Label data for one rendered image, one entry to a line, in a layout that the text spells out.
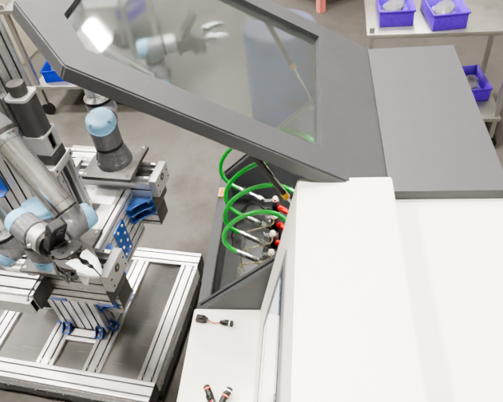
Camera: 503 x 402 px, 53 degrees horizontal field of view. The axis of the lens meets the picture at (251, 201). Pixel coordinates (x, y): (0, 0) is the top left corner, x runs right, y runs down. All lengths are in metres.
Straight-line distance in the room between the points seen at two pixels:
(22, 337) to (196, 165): 1.67
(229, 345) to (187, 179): 2.18
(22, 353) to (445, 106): 2.23
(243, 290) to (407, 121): 0.70
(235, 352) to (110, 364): 1.11
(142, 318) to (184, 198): 1.10
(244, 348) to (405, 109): 0.85
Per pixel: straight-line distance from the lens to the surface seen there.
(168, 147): 3.98
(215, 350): 1.62
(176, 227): 3.34
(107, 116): 2.12
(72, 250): 1.32
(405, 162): 1.36
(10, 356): 2.86
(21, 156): 1.56
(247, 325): 1.65
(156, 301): 2.74
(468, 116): 1.55
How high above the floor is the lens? 2.38
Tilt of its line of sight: 44 degrees down
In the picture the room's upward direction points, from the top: 8 degrees counter-clockwise
